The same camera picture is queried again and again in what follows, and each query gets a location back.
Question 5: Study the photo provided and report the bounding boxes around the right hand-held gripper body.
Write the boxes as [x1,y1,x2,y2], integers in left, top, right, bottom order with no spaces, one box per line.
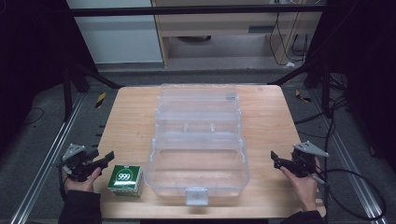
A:
[290,140,330,179]

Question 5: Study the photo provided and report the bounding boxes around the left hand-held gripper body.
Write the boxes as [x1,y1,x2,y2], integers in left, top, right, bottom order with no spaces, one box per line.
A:
[55,143,101,183]

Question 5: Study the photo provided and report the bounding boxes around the person's left hand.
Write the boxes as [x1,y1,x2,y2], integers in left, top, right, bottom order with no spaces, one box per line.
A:
[61,166,103,194]

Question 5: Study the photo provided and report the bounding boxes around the person's right hand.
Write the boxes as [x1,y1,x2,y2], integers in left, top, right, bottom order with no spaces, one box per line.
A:
[279,157,322,213]

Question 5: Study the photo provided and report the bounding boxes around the green and white carton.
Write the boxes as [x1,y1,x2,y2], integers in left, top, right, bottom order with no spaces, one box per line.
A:
[106,164,145,198]

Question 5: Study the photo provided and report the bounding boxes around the yellow and black tape strip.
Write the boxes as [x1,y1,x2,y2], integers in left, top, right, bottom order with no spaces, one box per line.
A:
[94,91,107,109]
[294,89,313,104]

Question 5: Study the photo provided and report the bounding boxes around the black metal stand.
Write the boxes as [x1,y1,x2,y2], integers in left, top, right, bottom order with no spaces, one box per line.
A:
[61,57,123,123]
[267,57,332,119]

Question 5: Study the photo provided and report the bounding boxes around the clear plastic storage box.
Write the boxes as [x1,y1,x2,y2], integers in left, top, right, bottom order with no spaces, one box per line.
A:
[143,82,251,207]

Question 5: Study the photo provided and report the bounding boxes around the white cabinet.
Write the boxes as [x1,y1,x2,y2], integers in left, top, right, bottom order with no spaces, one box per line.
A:
[65,0,163,65]

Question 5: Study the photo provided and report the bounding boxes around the light wooden desk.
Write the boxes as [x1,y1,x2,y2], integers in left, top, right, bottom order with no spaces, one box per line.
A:
[150,0,329,68]

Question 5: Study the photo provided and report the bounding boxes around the black horizontal bar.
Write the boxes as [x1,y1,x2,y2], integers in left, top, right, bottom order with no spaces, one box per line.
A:
[65,4,329,18]

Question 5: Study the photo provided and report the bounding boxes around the aluminium floor rail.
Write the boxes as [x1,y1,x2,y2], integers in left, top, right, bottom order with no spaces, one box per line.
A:
[310,89,390,224]
[9,92,86,224]

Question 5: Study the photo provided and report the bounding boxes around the thin black floor cable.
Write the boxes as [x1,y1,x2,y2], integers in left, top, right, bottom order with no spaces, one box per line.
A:
[21,106,45,126]

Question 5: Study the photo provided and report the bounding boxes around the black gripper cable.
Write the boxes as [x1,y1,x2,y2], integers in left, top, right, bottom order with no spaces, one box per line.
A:
[312,167,388,222]

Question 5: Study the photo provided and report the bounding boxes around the black hanging cables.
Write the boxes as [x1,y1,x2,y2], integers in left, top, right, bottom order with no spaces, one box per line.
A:
[268,11,310,67]

